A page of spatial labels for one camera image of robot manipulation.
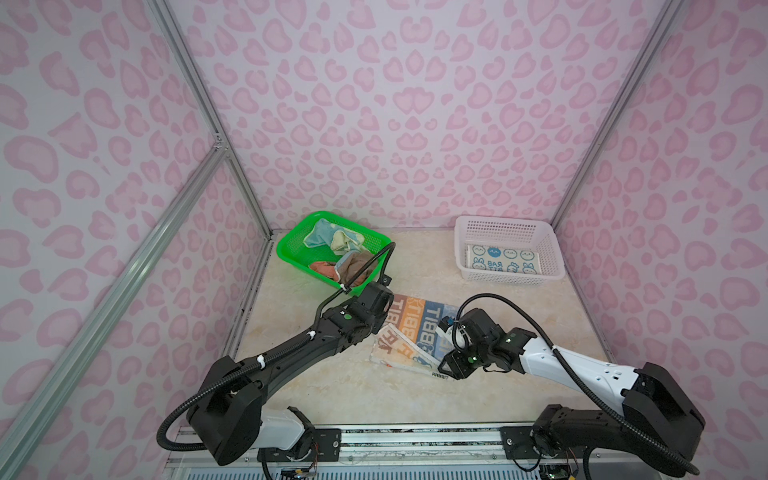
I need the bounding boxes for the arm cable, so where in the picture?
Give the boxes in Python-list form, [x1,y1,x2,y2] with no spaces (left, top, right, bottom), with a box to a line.
[156,241,397,452]
[451,293,700,476]

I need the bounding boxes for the orange blue patterned towel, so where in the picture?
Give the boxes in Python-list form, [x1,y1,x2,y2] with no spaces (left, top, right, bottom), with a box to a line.
[369,294,458,379]

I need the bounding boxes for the diagonal aluminium frame bar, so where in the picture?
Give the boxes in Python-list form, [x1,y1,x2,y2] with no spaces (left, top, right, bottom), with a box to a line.
[1,146,227,479]

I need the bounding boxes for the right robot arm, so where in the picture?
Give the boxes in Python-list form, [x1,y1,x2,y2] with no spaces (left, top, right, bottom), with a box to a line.
[437,308,706,478]

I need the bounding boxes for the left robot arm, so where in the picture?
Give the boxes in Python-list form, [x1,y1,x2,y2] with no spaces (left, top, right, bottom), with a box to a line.
[182,276,394,466]

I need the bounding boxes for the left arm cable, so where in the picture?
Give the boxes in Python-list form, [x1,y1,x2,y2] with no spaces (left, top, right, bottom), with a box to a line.
[156,241,397,452]

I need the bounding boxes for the right corner frame post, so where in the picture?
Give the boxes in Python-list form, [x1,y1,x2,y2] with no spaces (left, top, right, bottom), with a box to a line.
[550,0,688,231]

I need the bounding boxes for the corner frame post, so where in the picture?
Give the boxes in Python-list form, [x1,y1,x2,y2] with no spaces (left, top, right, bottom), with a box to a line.
[146,0,273,239]
[550,0,688,231]

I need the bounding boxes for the red brown towel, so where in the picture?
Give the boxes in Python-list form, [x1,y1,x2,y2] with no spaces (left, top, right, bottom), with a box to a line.
[310,251,376,288]

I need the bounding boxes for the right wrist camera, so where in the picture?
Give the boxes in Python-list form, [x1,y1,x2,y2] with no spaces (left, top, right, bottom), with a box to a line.
[438,316,455,332]

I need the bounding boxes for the white plastic basket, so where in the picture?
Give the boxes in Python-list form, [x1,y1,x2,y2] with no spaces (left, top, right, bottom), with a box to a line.
[454,216,566,286]

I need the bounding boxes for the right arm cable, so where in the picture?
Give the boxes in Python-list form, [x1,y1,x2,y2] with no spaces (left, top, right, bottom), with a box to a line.
[451,293,700,476]

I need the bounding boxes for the left corner frame post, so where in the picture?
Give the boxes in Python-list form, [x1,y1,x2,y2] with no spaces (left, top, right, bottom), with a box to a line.
[146,0,273,239]

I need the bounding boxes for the light green towel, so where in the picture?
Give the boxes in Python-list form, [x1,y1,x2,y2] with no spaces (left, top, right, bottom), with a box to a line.
[303,219,365,256]

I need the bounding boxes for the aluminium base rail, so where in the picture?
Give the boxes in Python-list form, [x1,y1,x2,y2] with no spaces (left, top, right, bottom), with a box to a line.
[162,422,661,479]

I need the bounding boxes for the blue bunny towel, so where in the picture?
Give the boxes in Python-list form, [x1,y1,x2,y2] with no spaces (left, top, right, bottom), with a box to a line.
[466,244,542,275]

